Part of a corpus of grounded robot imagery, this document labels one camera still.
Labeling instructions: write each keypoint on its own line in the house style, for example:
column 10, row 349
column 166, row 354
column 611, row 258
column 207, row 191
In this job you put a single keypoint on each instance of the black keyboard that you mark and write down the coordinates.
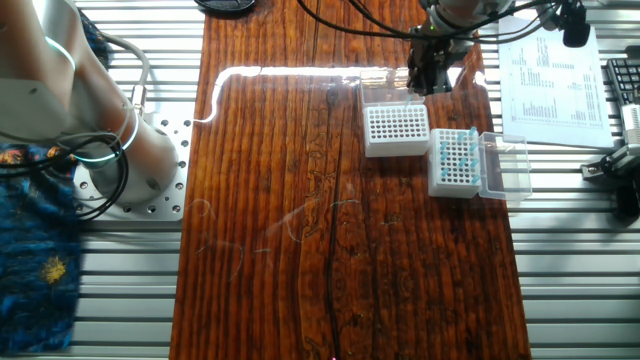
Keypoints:
column 625, row 75

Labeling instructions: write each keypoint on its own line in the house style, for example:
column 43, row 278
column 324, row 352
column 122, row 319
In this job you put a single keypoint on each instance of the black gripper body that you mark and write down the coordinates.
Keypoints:
column 430, row 46

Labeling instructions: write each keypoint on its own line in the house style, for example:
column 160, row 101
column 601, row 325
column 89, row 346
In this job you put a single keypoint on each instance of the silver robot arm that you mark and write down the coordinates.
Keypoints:
column 50, row 100

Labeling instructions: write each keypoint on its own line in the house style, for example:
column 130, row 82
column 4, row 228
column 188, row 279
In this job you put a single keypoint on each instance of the blue painted cloth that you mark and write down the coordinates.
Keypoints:
column 35, row 300

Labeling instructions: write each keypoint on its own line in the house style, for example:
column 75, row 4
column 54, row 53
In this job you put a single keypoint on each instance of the printed paper sheet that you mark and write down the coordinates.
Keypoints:
column 555, row 100

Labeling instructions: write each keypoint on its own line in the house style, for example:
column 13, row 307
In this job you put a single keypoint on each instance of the silver perforated base plate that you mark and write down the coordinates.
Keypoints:
column 172, row 202

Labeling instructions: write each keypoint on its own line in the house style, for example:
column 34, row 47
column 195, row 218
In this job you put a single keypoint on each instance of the brown wooden board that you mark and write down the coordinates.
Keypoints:
column 280, row 225

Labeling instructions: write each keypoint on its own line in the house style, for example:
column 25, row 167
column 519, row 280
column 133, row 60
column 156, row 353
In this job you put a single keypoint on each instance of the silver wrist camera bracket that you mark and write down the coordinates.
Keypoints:
column 550, row 10

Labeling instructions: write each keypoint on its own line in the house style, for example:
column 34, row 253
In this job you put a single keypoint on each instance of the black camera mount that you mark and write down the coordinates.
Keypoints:
column 615, row 162

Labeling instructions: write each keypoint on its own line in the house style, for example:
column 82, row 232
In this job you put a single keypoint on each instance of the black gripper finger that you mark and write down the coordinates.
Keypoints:
column 437, row 77
column 417, row 75

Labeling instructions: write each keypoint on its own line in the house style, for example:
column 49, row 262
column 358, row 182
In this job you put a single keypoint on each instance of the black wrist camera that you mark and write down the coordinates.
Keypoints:
column 576, row 27

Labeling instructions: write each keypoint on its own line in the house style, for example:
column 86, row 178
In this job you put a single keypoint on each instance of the clear plastic holder lid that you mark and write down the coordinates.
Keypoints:
column 505, row 172
column 380, row 90

